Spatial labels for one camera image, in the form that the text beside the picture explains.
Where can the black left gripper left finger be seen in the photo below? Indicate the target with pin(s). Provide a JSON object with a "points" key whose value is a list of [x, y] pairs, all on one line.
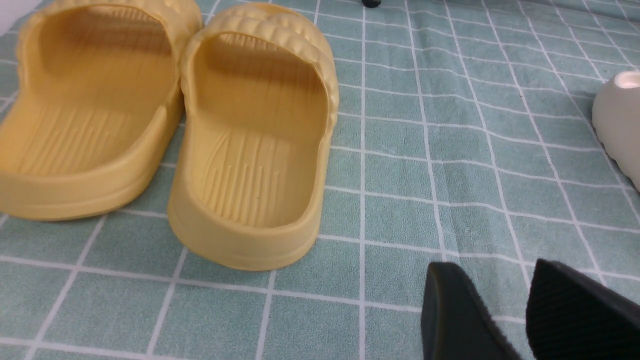
{"points": [[455, 322]]}

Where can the green checked cloth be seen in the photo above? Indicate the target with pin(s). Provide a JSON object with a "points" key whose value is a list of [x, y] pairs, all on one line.
{"points": [[464, 135]]}

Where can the left yellow rubber slipper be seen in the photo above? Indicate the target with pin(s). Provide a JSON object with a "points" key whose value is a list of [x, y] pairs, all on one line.
{"points": [[98, 102]]}

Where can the yellow rubber slipper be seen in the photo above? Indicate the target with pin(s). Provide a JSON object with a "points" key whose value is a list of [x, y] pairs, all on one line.
{"points": [[261, 97], [98, 102]]}

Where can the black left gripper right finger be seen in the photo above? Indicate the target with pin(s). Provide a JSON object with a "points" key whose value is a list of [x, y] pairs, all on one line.
{"points": [[570, 316]]}

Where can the left cream foam slipper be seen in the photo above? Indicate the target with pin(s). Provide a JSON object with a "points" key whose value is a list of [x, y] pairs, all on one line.
{"points": [[616, 121]]}

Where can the right yellow rubber slipper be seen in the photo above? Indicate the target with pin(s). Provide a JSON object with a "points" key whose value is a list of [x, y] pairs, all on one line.
{"points": [[261, 97]]}

